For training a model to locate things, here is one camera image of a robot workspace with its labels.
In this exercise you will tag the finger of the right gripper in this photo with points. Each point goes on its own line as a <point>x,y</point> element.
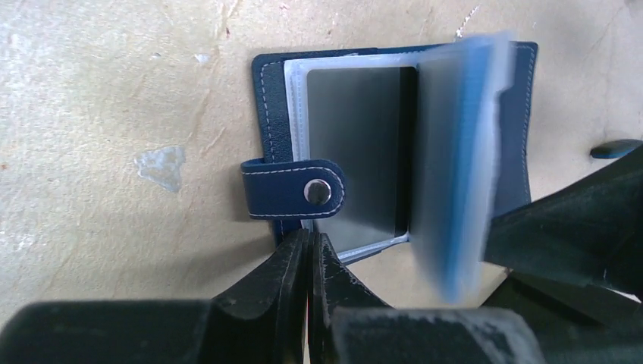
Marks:
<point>574,324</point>
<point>587,233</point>

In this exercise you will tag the blue handled pliers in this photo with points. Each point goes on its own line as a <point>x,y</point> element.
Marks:
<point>615,148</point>

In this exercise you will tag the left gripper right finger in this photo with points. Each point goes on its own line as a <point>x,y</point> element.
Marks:
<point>349,324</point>

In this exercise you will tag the blue card holder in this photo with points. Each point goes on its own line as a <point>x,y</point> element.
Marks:
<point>467,150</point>

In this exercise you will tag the black VIP credit card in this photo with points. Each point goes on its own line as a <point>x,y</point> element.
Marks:
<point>361,119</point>

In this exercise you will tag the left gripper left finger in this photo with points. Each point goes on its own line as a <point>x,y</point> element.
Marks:
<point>257,320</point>

